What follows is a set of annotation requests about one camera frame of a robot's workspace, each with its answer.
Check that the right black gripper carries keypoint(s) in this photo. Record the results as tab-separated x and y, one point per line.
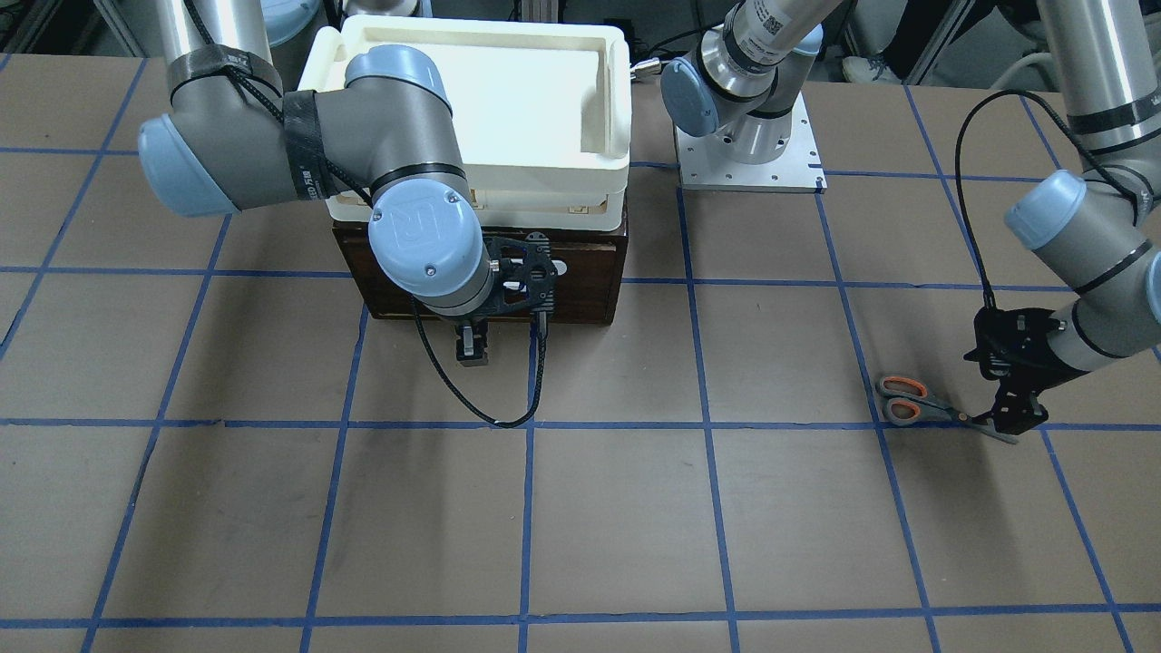
469	327

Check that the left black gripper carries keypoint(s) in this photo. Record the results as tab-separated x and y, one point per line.
1033	366

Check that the grey orange handled scissors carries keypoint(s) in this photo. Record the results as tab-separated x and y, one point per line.
907	401

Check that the dark wooden drawer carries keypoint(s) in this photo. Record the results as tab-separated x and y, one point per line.
587	293

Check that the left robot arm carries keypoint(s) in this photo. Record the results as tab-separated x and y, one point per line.
1085	227

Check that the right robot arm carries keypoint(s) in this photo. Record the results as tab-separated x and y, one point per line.
235	140

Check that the cream plastic storage box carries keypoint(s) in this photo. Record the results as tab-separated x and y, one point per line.
542	112

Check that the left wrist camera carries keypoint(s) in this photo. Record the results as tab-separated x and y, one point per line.
1021	331

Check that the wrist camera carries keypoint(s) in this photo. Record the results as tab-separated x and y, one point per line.
524	276
1021	331

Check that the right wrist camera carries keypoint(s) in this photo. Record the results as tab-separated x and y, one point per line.
524	276

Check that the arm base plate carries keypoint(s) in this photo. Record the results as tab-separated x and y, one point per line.
754	154

